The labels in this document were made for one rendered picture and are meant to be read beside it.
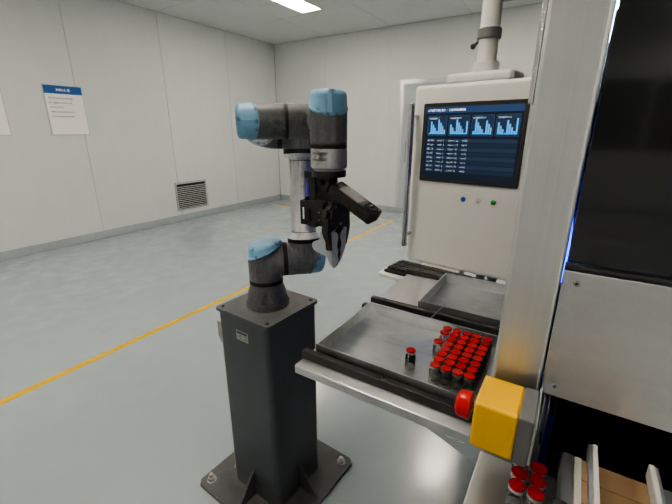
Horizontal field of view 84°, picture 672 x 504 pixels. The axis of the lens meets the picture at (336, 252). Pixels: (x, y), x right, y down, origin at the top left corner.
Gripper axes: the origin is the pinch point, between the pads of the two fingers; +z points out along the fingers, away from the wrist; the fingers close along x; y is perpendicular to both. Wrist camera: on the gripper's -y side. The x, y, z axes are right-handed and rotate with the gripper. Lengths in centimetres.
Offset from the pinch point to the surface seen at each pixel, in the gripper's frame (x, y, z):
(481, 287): -54, -22, 21
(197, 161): -342, 484, 19
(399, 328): -16.1, -9.1, 21.3
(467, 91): -89, -2, -42
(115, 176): -207, 484, 30
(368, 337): -7.8, -4.4, 21.3
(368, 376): 8.1, -12.6, 19.7
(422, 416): 10.8, -25.1, 21.6
